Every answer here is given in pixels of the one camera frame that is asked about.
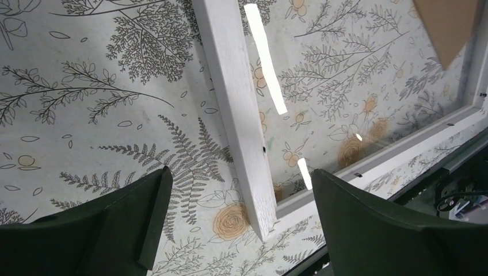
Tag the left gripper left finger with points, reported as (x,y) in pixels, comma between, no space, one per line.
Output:
(114,234)

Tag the brown backing board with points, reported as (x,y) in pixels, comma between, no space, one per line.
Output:
(450,25)

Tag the white picture frame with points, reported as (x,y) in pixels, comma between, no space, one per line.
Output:
(226,52)

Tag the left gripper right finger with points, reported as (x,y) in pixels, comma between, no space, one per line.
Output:
(368,235)

